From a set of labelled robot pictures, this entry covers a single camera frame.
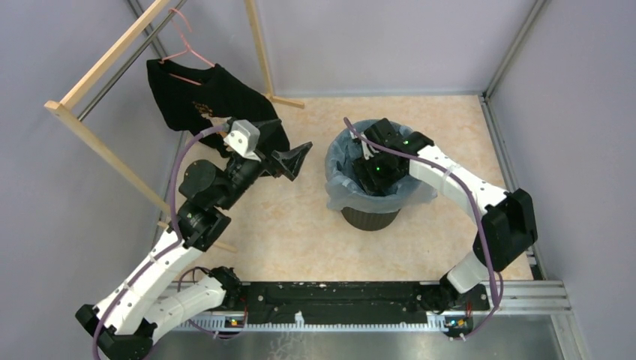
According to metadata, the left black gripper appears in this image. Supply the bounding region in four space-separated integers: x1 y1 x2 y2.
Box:
217 118 312 210

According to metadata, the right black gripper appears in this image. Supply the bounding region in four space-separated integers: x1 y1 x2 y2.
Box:
351 150 404 197

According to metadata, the blue plastic trash bag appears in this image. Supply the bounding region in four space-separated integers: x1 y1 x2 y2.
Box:
325 129 437 214

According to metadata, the black ribbed trash bin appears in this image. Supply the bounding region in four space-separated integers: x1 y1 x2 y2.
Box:
340 118 423 233

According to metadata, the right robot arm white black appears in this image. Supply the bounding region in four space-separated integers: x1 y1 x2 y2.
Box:
344 118 538 309

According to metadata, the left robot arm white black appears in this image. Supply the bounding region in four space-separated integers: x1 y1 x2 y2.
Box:
76 118 313 359

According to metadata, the black printed t-shirt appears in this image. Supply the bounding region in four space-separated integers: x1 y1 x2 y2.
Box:
146 59 278 135

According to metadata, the wooden clothes rack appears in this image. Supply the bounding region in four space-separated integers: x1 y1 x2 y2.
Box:
43 0 306 254

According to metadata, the metal hanging rod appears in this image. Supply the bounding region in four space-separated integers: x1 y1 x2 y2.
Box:
77 8 176 122

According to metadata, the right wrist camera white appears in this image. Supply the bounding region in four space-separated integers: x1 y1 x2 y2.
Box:
349 131 379 161

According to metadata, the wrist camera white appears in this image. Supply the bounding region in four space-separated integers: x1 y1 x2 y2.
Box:
349 131 379 161
223 120 260 161

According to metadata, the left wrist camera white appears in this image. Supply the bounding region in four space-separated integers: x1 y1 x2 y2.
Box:
223 120 260 161

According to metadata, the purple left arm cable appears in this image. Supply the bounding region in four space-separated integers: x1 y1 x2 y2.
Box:
92 124 250 360

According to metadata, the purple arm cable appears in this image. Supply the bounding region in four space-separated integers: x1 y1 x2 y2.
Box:
343 117 505 341
92 124 250 360

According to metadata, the pink wire hanger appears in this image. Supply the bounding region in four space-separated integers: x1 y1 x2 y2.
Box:
157 7 215 86

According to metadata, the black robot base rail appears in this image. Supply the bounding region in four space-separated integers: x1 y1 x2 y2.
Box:
215 281 491 325

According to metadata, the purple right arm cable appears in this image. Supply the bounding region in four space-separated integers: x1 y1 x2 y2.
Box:
343 117 505 341

